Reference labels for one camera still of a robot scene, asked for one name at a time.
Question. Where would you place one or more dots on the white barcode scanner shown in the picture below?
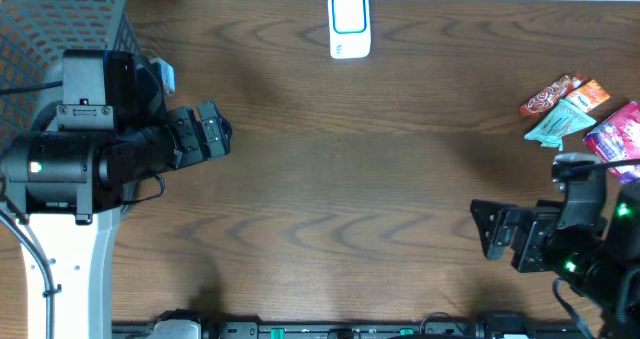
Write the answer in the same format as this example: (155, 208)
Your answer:
(349, 29)

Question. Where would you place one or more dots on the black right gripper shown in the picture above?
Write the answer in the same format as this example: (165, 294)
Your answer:
(539, 217)

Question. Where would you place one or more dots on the teal snack wrapper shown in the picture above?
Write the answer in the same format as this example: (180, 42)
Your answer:
(564, 119)

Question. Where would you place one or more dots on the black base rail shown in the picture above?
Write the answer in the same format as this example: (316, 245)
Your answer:
(488, 325)

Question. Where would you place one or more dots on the grey plastic mesh basket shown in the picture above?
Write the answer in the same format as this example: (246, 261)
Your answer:
(36, 33)

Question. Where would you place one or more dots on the brown orange snack bar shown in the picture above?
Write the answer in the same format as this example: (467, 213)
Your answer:
(547, 98)

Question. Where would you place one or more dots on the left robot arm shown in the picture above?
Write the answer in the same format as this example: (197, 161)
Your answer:
(64, 183)

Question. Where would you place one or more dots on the small orange box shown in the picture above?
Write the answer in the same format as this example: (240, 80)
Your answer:
(588, 96)

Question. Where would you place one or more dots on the red purple snack packet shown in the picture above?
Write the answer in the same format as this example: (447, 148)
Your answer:
(617, 137)

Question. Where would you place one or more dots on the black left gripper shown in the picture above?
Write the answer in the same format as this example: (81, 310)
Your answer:
(189, 136)

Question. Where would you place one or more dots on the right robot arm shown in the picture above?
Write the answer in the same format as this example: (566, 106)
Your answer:
(598, 258)

